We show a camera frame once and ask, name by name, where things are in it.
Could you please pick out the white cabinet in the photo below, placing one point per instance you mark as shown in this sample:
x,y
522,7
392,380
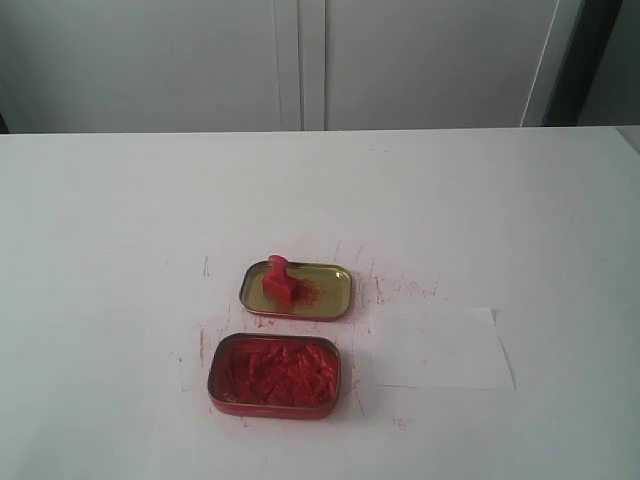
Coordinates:
x,y
182,66

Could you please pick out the gold tin lid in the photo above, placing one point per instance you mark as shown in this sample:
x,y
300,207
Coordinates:
x,y
326,292

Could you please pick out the red ink pad tin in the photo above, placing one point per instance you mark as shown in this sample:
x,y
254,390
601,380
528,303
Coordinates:
x,y
275,376

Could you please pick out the red plastic stamp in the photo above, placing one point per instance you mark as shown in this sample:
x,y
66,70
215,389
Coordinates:
x,y
277,282

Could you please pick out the white paper sheet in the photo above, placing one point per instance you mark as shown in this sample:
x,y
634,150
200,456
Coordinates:
x,y
438,346

